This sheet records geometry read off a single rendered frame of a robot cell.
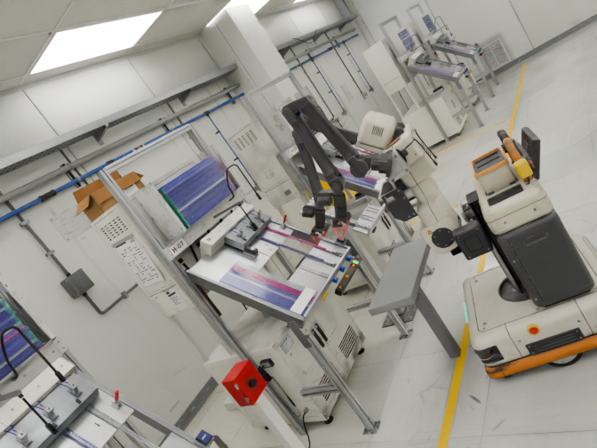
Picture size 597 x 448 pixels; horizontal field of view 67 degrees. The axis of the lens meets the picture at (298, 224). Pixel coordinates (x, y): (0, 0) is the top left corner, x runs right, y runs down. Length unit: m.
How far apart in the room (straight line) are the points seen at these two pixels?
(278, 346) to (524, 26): 8.10
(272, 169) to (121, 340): 1.81
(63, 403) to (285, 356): 1.16
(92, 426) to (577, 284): 2.01
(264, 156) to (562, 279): 2.39
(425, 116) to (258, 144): 3.70
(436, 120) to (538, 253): 4.93
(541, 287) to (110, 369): 3.00
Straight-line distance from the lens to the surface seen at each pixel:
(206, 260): 2.65
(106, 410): 2.06
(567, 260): 2.17
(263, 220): 2.87
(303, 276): 2.58
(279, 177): 3.74
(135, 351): 3.99
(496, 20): 9.70
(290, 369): 2.66
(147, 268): 2.77
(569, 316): 2.26
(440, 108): 6.88
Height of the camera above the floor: 1.58
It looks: 12 degrees down
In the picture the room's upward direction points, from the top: 35 degrees counter-clockwise
